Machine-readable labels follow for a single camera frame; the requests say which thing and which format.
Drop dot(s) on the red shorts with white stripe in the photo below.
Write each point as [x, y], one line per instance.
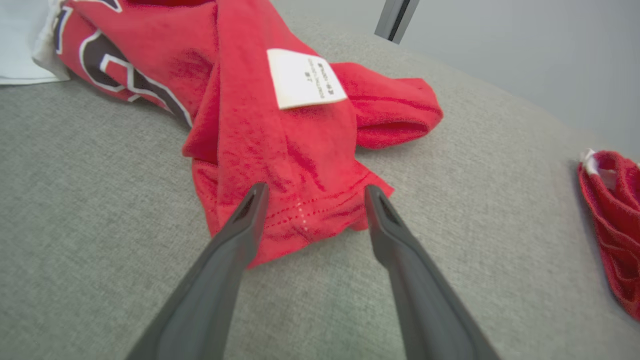
[615, 225]

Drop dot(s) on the red basketball jersey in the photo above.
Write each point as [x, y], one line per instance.
[250, 140]

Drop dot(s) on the grey partition post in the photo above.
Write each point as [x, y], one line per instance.
[395, 20]

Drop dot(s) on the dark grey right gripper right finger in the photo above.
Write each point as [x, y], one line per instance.
[425, 310]

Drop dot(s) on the grey fabric sofa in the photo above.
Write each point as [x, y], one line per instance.
[75, 200]

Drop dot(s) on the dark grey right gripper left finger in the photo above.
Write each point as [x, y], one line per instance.
[210, 300]

